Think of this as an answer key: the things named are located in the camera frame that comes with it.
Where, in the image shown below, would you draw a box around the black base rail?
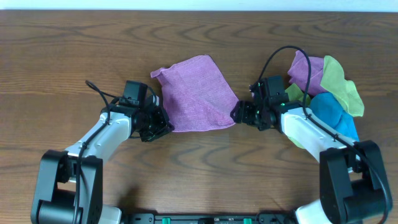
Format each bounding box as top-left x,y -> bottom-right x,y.
120,213 -> 297,224

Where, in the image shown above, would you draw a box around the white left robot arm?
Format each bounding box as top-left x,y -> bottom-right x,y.
30,80 -> 174,224

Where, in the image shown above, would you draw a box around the green cloth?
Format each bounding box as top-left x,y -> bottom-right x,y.
284,55 -> 365,149

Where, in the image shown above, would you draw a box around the light purple cloth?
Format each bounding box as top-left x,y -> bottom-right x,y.
150,55 -> 238,133

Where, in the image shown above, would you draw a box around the dark purple cloth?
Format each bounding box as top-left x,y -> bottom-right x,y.
287,51 -> 327,96

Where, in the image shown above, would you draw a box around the blue cloth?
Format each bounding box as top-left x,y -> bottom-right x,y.
310,93 -> 359,141

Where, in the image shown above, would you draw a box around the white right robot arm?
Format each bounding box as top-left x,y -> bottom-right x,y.
231,76 -> 392,223

